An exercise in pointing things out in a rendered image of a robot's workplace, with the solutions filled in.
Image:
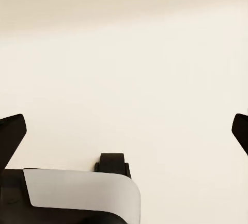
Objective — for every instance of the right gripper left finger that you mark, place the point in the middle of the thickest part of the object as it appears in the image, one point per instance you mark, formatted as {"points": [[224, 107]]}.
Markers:
{"points": [[12, 131]]}

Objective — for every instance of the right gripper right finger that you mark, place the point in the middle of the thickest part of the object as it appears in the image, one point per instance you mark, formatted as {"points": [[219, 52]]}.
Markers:
{"points": [[240, 130]]}

